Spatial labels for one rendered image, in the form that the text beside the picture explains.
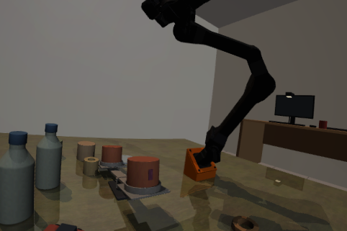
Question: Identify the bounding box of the grey bottle with dark blue cap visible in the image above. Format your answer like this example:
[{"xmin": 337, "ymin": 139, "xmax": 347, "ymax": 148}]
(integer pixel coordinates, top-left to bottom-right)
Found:
[
  {"xmin": 35, "ymin": 123, "xmax": 63, "ymax": 190},
  {"xmin": 0, "ymin": 131, "xmax": 35, "ymax": 225}
]

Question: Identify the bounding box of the reddish-brown cylinder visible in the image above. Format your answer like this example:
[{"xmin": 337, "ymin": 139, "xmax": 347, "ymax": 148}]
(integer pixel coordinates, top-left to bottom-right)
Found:
[
  {"xmin": 102, "ymin": 145, "xmax": 122, "ymax": 163},
  {"xmin": 127, "ymin": 156, "xmax": 160, "ymax": 188}
]

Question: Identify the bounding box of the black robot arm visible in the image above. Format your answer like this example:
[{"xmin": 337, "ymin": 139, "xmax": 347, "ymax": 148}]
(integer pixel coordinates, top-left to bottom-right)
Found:
[{"xmin": 155, "ymin": 0, "xmax": 276, "ymax": 168}]

